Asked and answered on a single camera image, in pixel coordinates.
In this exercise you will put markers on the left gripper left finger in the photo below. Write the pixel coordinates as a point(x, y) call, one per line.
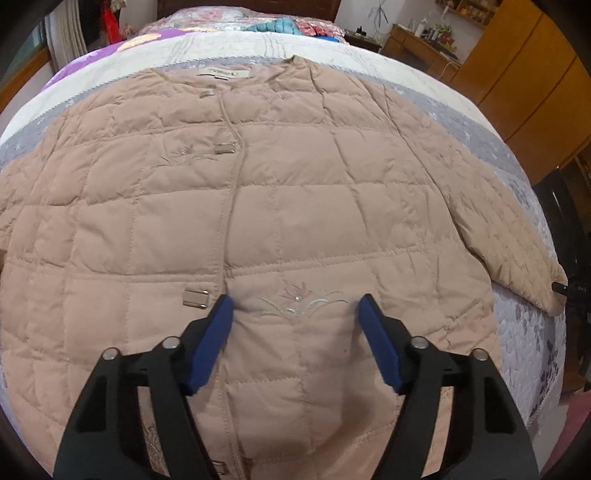
point(103, 438)

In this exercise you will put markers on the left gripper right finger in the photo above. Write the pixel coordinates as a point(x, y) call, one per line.
point(487, 438)

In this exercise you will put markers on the beige quilted down coat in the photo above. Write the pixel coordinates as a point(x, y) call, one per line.
point(295, 189)

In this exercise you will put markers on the coat rack with clothes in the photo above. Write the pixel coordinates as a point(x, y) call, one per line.
point(111, 30)

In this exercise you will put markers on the grey floral quilted bedspread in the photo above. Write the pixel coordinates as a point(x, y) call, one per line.
point(533, 344)

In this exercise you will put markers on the black chair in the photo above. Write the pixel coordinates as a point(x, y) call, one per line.
point(572, 245)

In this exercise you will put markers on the wooden wardrobe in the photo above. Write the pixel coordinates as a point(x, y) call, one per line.
point(527, 80)

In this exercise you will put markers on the wooden desk with clutter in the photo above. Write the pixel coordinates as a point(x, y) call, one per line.
point(428, 57)

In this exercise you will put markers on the teal folded garment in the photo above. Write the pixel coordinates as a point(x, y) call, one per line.
point(282, 25)

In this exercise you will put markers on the purple floral blanket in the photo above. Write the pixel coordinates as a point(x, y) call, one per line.
point(96, 55)

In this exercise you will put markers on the left window curtain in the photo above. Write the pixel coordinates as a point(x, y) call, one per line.
point(64, 36)

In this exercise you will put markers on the wall shelf with items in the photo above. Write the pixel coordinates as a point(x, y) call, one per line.
point(480, 12)

